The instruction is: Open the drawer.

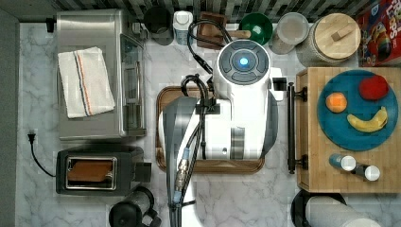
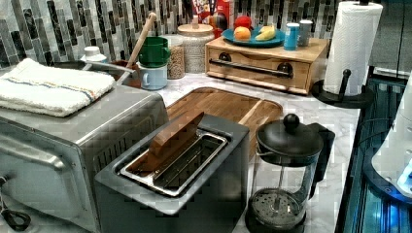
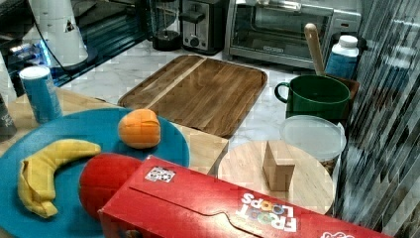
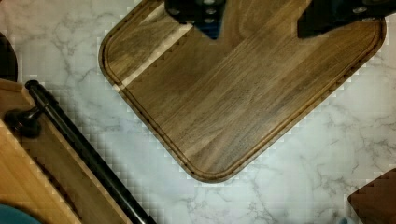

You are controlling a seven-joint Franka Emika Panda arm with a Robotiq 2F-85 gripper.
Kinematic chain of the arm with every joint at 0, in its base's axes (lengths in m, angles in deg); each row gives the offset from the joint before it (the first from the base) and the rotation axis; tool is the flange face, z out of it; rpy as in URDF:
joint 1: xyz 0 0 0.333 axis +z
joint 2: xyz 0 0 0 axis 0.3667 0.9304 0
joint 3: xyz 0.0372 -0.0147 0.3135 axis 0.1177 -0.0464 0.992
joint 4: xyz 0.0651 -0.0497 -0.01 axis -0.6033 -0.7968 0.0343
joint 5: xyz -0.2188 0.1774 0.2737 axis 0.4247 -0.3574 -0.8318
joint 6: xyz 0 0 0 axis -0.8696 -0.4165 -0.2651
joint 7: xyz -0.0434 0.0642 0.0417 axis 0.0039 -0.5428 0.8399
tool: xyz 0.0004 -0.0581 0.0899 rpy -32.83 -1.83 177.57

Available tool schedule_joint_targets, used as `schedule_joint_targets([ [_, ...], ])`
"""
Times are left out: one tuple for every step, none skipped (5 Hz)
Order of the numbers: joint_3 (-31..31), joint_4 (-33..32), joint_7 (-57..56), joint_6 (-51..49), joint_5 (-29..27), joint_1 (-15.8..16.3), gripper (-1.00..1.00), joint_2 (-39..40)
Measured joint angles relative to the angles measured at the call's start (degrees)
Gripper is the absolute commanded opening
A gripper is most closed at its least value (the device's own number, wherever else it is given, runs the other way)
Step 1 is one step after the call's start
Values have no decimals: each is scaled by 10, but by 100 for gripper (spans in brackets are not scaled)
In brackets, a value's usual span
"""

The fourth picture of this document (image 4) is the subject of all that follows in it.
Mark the wooden drawer cabinet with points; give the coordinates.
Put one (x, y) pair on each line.
(46, 179)

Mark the dark wooden utensil box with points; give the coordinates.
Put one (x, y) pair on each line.
(375, 203)

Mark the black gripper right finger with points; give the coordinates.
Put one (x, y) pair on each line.
(322, 16)

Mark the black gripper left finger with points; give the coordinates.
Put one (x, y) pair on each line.
(205, 15)

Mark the wooden cutting board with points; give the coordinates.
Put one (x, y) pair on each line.
(217, 104)

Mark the black round paper towel base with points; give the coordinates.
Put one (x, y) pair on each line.
(8, 60)

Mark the blue plate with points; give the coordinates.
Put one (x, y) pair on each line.
(11, 215)

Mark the black drawer handle bar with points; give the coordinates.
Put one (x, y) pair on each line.
(15, 96)

